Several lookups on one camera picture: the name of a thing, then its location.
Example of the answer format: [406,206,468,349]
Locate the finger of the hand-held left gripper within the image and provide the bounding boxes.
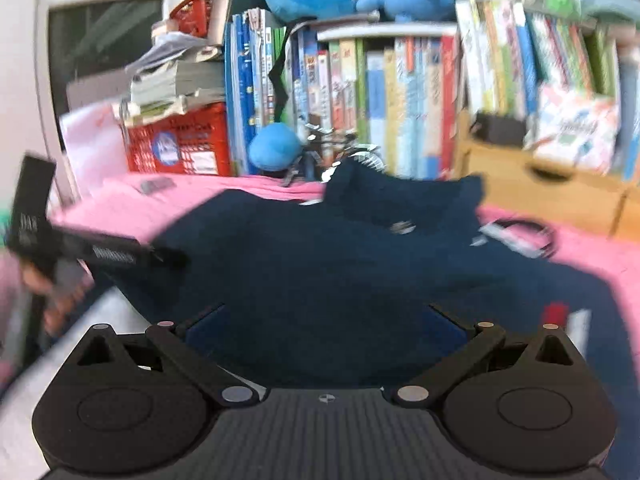
[149,243,188,274]

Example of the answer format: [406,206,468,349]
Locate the model bicycle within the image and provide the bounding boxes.
[282,127,386,186]

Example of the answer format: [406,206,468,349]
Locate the small grey object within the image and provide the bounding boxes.
[139,177,176,195]

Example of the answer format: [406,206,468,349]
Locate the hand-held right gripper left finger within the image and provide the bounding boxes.
[70,302,261,406]

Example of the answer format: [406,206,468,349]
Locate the white patterned box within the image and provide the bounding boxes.
[525,85,621,176]

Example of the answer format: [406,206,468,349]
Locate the stack of magazines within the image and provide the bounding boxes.
[122,32,226,126]

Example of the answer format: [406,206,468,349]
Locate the black strap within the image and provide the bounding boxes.
[267,25,301,126]

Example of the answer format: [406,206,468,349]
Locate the wooden drawer box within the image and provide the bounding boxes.
[455,110,640,243]

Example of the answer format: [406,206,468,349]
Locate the row of books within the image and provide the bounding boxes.
[222,0,640,181]

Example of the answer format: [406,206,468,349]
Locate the red crate with round label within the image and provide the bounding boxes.
[125,102,232,177]

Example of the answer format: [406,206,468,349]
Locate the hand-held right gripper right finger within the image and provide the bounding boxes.
[392,304,576,406]

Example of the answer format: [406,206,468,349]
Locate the blue plush ball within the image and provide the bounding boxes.
[249,124,301,171]

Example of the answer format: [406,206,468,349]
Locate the small black box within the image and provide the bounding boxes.
[475,112,531,146]

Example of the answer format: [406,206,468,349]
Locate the white and navy shirt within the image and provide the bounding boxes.
[0,160,640,480]

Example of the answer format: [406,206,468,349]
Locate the white plastic box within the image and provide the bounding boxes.
[60,102,131,196]

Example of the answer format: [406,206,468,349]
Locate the person's left hand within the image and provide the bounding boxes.
[21,266,96,335]

